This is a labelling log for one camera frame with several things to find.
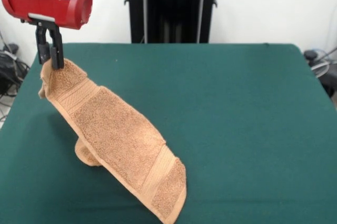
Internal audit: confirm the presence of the grey cable bundle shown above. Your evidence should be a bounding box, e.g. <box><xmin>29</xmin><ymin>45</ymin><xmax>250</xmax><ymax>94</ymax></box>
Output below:
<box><xmin>306</xmin><ymin>47</ymin><xmax>337</xmax><ymax>79</ymax></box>

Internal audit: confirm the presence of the dark green table cloth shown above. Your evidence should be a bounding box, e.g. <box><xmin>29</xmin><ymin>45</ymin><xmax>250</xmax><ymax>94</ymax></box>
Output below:
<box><xmin>0</xmin><ymin>42</ymin><xmax>337</xmax><ymax>224</ymax></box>

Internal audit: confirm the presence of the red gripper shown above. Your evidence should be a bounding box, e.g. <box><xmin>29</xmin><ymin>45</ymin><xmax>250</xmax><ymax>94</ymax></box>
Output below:
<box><xmin>0</xmin><ymin>0</ymin><xmax>94</xmax><ymax>70</ymax></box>

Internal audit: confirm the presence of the black cable tangle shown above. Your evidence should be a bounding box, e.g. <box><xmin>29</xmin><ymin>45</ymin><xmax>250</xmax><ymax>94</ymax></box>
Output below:
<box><xmin>0</xmin><ymin>30</ymin><xmax>31</xmax><ymax>98</ymax></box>

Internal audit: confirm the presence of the orange terry towel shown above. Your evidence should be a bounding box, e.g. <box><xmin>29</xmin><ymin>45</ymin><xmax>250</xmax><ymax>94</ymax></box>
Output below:
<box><xmin>38</xmin><ymin>58</ymin><xmax>188</xmax><ymax>224</ymax></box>

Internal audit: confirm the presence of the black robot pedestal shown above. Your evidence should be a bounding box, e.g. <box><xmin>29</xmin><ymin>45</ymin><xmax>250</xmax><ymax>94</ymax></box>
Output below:
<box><xmin>123</xmin><ymin>0</ymin><xmax>220</xmax><ymax>44</ymax></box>

